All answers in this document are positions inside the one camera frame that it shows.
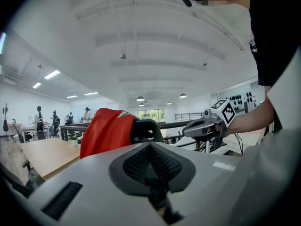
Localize black office chair grey jacket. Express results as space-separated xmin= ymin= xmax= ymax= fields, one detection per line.
xmin=0 ymin=160 xmax=46 ymax=199

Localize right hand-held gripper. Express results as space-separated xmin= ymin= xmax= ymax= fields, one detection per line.
xmin=182 ymin=99 xmax=236 ymax=148

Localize person's right hand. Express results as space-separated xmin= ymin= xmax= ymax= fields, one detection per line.
xmin=207 ymin=123 xmax=223 ymax=138

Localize grey right shoulder strap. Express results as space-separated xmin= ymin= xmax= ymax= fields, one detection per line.
xmin=267 ymin=53 xmax=301 ymax=133

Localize person's black clothed body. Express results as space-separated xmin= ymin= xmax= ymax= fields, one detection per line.
xmin=248 ymin=0 xmax=301 ymax=87

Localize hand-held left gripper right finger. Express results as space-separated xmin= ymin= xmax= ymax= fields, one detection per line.
xmin=150 ymin=142 xmax=241 ymax=226

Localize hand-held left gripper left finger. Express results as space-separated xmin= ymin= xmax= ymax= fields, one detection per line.
xmin=28 ymin=142 xmax=165 ymax=226

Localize person's right forearm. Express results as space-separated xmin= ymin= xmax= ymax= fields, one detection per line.
xmin=225 ymin=97 xmax=275 ymax=137

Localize red printed shirt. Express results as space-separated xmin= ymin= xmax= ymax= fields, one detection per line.
xmin=79 ymin=107 xmax=136 ymax=159

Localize light wooden table white legs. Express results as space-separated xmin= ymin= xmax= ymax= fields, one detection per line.
xmin=20 ymin=137 xmax=82 ymax=181

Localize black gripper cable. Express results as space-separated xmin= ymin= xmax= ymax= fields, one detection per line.
xmin=234 ymin=132 xmax=244 ymax=155

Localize black coat stand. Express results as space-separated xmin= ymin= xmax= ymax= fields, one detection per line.
xmin=2 ymin=102 xmax=10 ymax=141

